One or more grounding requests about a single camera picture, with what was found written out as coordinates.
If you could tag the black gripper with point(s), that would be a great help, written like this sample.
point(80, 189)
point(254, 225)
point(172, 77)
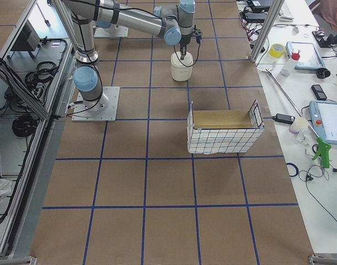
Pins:
point(185, 40)

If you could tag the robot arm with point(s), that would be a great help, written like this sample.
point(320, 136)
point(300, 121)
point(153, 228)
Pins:
point(172, 23)

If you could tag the black power adapter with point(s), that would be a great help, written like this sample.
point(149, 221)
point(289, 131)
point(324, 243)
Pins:
point(255, 17)

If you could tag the wooden box with grid cloth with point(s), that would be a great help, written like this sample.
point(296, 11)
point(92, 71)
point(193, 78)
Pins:
point(223, 131)

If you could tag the yellow tape roll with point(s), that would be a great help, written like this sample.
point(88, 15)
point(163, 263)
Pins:
point(276, 50)

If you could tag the clear bottle red cap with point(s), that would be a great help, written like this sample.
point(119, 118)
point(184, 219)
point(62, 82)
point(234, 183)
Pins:
point(291, 63)

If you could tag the teach pendant tablet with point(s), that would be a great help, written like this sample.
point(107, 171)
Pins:
point(323, 115)
point(310, 59)

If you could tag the long metal grabber rod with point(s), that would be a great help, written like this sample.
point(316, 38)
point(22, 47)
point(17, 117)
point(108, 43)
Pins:
point(323, 147)

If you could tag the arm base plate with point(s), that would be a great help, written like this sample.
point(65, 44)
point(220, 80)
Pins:
point(104, 110)
point(111, 32)

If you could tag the aluminium frame post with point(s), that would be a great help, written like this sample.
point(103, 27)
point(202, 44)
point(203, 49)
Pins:
point(267, 25)

